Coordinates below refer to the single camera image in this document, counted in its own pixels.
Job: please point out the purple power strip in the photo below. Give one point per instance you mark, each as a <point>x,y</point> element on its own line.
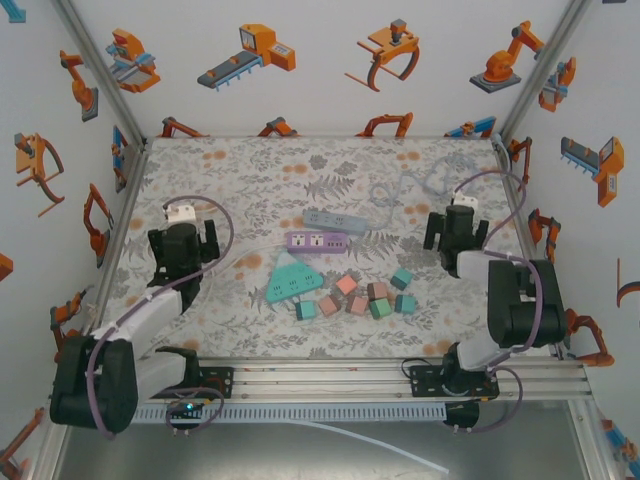
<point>330,235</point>

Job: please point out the white plastic tube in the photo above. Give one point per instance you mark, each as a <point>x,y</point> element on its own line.
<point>400,452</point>

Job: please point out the aluminium side rail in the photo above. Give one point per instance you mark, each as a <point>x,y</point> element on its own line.
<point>529,225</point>
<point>123,220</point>

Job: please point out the teal charger plug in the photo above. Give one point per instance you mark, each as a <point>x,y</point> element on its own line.
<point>401,278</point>
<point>304,310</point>
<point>405,303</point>

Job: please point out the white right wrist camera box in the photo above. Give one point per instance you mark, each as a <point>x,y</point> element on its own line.
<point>465,199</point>

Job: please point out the blue-grey power strip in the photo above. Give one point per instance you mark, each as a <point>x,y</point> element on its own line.
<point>335,221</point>

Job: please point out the teal triangular power strip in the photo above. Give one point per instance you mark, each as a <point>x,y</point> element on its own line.
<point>292,280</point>

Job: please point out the floral tablecloth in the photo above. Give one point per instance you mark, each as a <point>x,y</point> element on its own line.
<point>250,175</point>

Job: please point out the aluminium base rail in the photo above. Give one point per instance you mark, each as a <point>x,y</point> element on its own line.
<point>320,382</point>

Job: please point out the aluminium frame post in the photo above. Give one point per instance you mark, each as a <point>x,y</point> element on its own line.
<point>542,75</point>
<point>101,70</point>

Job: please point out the controller board with green light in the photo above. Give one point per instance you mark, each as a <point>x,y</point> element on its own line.
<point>187,411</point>

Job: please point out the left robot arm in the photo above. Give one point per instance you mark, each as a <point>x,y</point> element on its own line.
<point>150,312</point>

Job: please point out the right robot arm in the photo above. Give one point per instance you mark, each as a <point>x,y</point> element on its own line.
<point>525,305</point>

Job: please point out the green charger plug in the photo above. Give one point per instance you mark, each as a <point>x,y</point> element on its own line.
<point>380,308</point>

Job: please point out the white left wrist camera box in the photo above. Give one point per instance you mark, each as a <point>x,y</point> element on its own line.
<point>180,214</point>

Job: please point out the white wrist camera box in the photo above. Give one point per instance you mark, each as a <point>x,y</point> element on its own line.
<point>180,214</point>
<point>465,199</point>

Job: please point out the black controller box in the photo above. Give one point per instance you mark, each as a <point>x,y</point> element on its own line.
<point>462,415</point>

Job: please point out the salmon charger plug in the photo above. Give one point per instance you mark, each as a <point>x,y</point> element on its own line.
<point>346,285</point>
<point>328,305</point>

